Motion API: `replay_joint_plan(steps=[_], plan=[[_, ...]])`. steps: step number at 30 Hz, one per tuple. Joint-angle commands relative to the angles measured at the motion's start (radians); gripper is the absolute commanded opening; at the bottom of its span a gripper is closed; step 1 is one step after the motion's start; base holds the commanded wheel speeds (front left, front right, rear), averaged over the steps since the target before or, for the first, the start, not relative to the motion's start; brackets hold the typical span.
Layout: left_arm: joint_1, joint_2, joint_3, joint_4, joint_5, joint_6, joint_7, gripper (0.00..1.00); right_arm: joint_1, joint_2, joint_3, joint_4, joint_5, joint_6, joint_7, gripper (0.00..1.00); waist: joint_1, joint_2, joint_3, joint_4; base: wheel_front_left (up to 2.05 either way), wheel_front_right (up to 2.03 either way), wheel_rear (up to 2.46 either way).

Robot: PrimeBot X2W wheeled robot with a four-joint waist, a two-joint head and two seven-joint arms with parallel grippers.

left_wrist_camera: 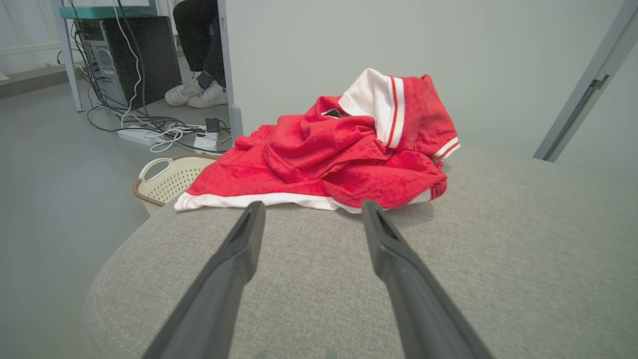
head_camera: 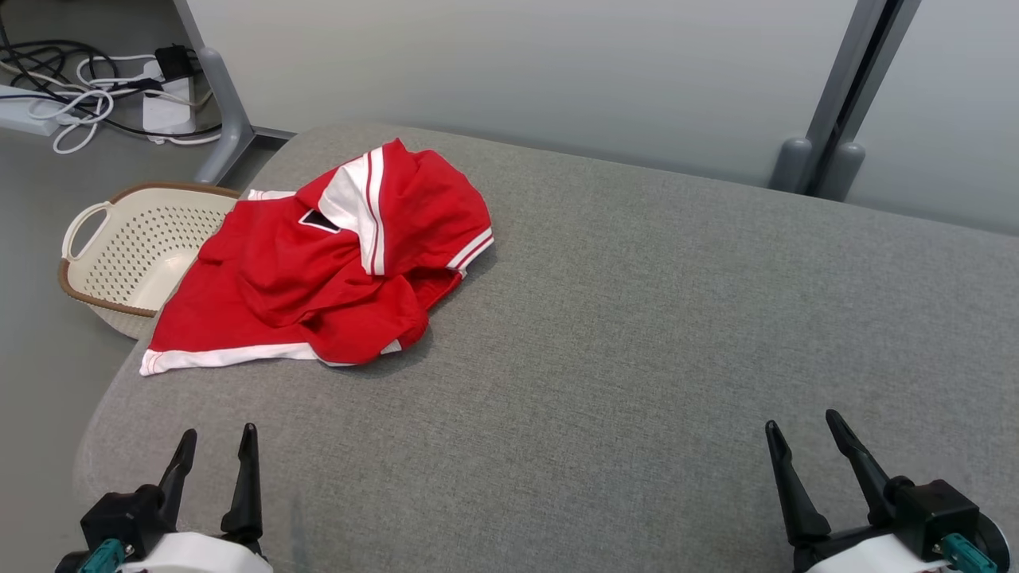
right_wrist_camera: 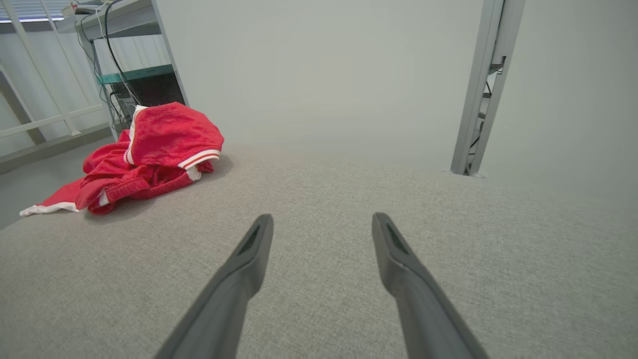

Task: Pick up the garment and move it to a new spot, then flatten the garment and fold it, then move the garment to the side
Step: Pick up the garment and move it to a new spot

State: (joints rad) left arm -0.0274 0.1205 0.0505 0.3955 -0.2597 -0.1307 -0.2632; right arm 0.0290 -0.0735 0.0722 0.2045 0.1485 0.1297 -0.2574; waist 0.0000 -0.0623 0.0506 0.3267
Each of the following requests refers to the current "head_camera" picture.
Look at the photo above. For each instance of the grey metal desk leg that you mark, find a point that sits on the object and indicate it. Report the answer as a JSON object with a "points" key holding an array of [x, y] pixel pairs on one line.
{"points": [[231, 119]]}

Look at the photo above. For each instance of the red Bulls jersey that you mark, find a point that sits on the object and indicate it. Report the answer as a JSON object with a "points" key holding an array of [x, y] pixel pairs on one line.
{"points": [[430, 199]]}

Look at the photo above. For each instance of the red shorts white stripe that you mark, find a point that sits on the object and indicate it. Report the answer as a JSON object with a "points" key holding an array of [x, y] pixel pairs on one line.
{"points": [[239, 318]]}

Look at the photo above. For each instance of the grey partition post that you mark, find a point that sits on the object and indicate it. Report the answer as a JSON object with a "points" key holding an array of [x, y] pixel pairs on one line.
{"points": [[842, 171], [792, 163]]}

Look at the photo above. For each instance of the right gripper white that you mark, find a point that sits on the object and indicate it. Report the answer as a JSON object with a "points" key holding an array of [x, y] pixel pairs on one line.
{"points": [[868, 557]]}

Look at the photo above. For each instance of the cream perforated laundry basket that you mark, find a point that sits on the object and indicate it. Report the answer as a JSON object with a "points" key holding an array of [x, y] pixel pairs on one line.
{"points": [[135, 255]]}

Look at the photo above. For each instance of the black power adapter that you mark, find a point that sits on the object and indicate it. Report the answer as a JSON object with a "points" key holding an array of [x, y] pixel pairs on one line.
{"points": [[175, 61]]}

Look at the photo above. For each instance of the long white power strip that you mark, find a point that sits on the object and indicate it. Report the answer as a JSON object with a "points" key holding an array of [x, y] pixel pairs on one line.
{"points": [[24, 111]]}

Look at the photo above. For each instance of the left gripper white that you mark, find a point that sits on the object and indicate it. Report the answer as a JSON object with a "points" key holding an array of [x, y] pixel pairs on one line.
{"points": [[199, 555]]}

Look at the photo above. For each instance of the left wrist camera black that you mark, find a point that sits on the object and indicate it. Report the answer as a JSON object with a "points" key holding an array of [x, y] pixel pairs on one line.
{"points": [[119, 513]]}

